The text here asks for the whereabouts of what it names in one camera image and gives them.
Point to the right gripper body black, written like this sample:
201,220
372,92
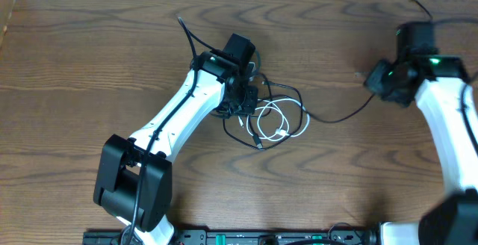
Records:
384,79

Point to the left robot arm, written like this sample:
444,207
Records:
134,182

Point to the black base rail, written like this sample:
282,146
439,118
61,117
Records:
203,237

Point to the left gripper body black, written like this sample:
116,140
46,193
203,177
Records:
246,98

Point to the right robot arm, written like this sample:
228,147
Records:
441,88

